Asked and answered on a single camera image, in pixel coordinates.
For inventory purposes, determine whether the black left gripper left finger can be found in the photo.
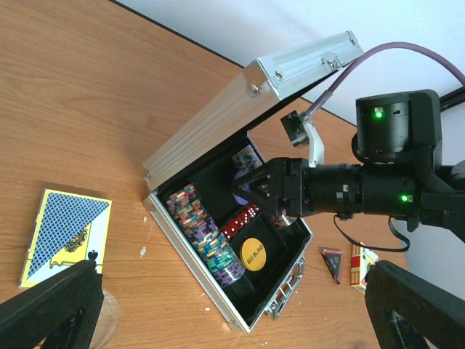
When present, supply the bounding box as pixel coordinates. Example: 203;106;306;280
1;260;104;348

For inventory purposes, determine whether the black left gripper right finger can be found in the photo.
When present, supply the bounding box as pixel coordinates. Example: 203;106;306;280
365;260;464;348

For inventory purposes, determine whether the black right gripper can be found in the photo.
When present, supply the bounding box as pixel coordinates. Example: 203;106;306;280
232;158;349;217

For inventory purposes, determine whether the purple small blind button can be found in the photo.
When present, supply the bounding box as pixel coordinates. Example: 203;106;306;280
232;170;251;206

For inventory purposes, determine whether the yellow big blind button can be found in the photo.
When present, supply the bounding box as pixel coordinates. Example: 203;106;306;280
240;238;267;272

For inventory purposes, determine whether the red playing card deck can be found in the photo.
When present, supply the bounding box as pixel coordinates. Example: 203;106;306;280
350;244;379;294

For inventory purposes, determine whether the silver aluminium poker case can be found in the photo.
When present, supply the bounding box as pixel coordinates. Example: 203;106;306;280
144;31;363;332

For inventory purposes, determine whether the blue playing card deck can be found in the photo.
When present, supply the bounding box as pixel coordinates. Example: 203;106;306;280
18;189;112;289

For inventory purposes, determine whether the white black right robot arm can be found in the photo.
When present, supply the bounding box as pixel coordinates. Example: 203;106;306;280
232;89;464;238

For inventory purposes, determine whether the red dice row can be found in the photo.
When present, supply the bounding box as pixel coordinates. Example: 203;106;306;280
221;204;261;241

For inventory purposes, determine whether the right chip row in case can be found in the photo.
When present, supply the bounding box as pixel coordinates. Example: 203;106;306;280
231;145;296;229

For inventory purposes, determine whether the chip row in case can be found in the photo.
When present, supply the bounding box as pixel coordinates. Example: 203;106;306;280
166;184;245;288
231;145;296;229

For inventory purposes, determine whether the clear round dealer button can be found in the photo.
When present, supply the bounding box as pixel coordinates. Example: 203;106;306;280
89;289;121;349

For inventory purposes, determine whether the left chip row in case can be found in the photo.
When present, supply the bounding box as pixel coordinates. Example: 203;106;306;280
166;184;245;288

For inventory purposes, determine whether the black triangular dealer token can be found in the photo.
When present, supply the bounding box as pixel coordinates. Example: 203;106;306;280
319;246;344;284

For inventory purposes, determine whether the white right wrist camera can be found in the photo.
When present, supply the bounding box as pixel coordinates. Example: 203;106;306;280
280;111;325;168

